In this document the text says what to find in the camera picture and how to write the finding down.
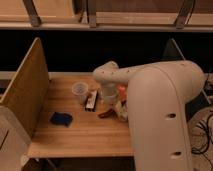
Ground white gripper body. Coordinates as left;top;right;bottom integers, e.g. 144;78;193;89
102;88;118;105

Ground dark red pepper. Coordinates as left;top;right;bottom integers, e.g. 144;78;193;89
98;109;115;119

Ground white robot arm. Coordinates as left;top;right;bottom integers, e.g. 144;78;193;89
93;60;204;171

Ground orange bowl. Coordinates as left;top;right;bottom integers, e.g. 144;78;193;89
118;85;127;102

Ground white tube bottle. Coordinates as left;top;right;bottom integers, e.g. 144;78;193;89
114;101;128;121

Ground black and white box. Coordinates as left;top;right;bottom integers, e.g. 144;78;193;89
85;90;98;112

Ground clear plastic cup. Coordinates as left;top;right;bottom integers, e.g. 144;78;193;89
71;82;89;105

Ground blue sponge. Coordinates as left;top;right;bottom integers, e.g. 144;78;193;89
50;112;73;127

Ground left wooden divider panel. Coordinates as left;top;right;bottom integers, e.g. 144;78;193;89
0;38;49;142

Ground black floor cables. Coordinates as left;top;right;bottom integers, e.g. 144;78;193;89
190;111;213;158

